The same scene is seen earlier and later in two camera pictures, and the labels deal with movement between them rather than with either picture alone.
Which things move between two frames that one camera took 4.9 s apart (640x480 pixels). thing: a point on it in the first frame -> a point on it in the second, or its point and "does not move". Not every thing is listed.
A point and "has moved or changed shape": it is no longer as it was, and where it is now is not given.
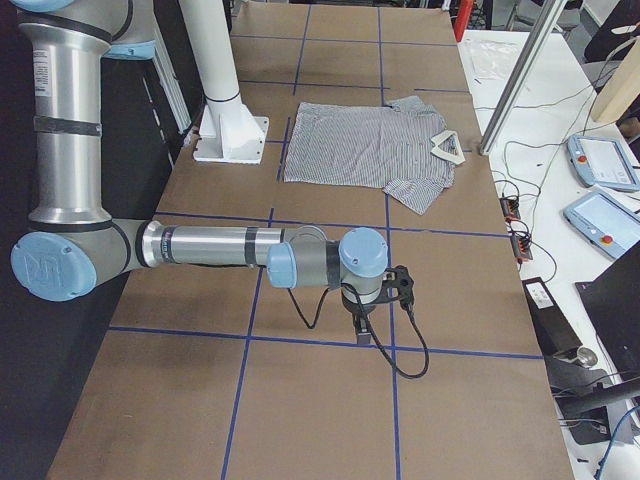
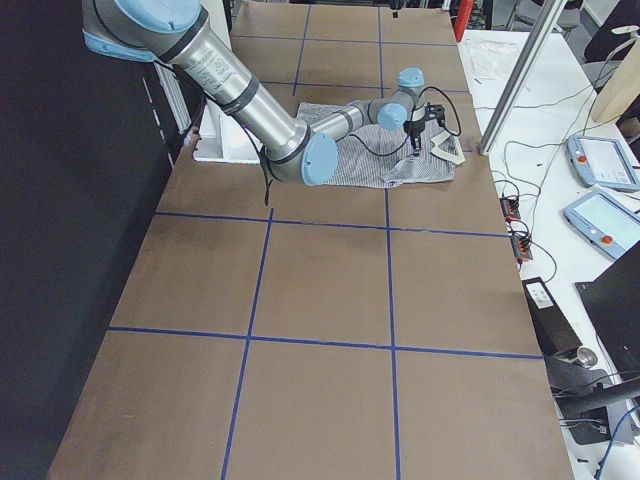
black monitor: [612, 304] does not move
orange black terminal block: [510, 208] does not move
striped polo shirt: [403, 148] has moved or changed shape
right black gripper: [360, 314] -> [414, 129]
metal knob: [587, 357] does not move
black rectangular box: [555, 336] does not move
